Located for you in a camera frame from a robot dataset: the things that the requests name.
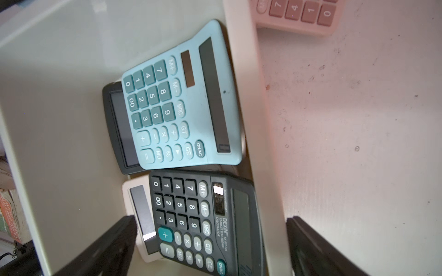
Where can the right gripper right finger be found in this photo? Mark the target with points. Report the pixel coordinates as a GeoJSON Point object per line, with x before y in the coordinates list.
{"type": "Point", "coordinates": [312, 255]}

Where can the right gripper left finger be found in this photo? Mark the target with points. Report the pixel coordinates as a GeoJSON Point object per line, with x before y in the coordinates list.
{"type": "Point", "coordinates": [109, 255]}

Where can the pink calculator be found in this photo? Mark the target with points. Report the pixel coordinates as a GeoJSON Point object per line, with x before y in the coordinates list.
{"type": "Point", "coordinates": [310, 17]}
{"type": "Point", "coordinates": [137, 202]}

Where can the black calculator face down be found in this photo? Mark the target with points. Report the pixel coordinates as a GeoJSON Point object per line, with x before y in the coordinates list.
{"type": "Point", "coordinates": [208, 221]}

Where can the blue calculator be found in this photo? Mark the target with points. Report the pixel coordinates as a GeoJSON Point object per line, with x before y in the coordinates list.
{"type": "Point", "coordinates": [182, 105]}

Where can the black calculator face up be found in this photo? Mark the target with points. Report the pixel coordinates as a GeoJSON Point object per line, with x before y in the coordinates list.
{"type": "Point", "coordinates": [119, 129]}

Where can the cream plastic storage box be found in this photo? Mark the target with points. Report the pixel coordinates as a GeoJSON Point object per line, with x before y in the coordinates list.
{"type": "Point", "coordinates": [56, 56]}

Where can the pink calculator behind box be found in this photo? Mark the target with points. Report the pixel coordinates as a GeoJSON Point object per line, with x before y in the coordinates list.
{"type": "Point", "coordinates": [310, 17]}

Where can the colourful children's book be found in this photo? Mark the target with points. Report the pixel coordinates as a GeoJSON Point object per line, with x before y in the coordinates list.
{"type": "Point", "coordinates": [13, 220]}

